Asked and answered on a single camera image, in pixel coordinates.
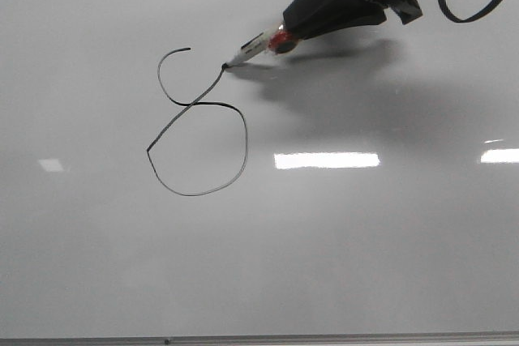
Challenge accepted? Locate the white whiteboard with aluminium frame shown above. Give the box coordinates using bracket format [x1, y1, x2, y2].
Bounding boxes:
[1, 0, 518, 338]

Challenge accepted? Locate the whiteboard marker with black cap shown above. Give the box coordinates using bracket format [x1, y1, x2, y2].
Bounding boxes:
[222, 23, 284, 70]

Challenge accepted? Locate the red round magnet in plastic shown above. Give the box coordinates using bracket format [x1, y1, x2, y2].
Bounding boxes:
[268, 30, 299, 54]

